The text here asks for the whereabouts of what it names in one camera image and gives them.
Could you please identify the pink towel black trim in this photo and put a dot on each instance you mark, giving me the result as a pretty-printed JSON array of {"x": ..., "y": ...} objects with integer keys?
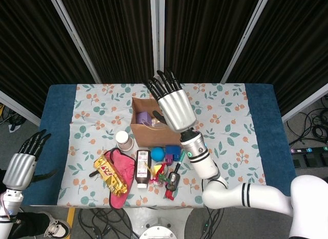
[{"x": 123, "y": 162}]

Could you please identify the colourful feather shuttlecock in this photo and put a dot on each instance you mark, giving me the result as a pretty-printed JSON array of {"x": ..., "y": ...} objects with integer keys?
[{"x": 159, "y": 172}]

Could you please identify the black power strip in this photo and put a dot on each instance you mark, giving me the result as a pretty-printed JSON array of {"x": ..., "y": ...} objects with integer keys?
[{"x": 307, "y": 150}]

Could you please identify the yellow floor tape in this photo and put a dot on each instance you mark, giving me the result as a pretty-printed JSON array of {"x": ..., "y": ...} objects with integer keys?
[{"x": 68, "y": 223}]

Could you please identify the brown paper bag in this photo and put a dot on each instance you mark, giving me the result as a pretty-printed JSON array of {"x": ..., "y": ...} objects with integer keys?
[{"x": 153, "y": 136}]

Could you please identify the white paper cup stack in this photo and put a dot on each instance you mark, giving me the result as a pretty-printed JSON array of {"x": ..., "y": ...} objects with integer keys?
[{"x": 124, "y": 141}]

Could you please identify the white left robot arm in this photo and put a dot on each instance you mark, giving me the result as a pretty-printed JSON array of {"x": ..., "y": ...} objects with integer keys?
[{"x": 7, "y": 213}]

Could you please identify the blue table cover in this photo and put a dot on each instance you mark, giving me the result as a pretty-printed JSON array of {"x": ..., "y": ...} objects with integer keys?
[{"x": 59, "y": 108}]

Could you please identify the gold foil snack package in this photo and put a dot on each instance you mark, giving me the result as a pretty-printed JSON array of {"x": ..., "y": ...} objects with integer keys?
[{"x": 110, "y": 175}]

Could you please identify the black pleated partition panel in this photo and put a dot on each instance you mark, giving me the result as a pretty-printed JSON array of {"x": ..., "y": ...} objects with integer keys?
[
  {"x": 115, "y": 31},
  {"x": 25, "y": 44},
  {"x": 294, "y": 44},
  {"x": 205, "y": 31}
]

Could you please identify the floral tablecloth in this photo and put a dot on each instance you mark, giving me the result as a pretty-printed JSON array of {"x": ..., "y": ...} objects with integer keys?
[{"x": 102, "y": 95}]

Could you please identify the brown bottle white cap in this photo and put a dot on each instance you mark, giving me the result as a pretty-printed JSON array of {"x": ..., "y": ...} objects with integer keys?
[{"x": 142, "y": 169}]

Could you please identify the green marker pen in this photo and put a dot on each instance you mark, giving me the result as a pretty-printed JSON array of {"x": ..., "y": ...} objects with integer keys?
[{"x": 181, "y": 157}]

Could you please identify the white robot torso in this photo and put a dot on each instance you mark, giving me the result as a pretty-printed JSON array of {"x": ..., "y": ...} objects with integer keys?
[{"x": 159, "y": 223}]

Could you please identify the white sneaker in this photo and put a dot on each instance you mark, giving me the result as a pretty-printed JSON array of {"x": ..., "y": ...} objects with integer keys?
[{"x": 59, "y": 228}]

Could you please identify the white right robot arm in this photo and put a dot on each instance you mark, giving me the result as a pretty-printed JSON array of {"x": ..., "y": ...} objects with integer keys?
[{"x": 202, "y": 159}]

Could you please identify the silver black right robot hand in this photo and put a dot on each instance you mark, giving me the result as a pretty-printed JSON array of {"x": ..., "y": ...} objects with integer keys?
[{"x": 178, "y": 110}]

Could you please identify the purple toy block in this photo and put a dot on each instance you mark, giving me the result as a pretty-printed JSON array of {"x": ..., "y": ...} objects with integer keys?
[{"x": 168, "y": 159}]

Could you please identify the black trouser leg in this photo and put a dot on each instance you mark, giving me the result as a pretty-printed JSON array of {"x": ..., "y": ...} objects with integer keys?
[{"x": 33, "y": 221}]

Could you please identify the blue ball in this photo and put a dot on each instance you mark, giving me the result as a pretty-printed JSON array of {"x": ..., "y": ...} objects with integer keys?
[{"x": 157, "y": 154}]

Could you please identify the black bottle red cap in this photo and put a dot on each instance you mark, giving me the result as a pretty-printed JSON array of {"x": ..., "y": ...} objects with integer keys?
[{"x": 173, "y": 181}]

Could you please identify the blue toy block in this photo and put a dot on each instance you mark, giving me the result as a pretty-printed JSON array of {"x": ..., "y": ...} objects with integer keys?
[{"x": 172, "y": 149}]

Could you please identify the purple foam cube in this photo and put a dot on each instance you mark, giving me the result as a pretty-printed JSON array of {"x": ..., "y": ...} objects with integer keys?
[{"x": 143, "y": 118}]

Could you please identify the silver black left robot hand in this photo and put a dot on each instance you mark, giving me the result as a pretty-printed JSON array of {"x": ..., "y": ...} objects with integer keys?
[{"x": 19, "y": 171}]

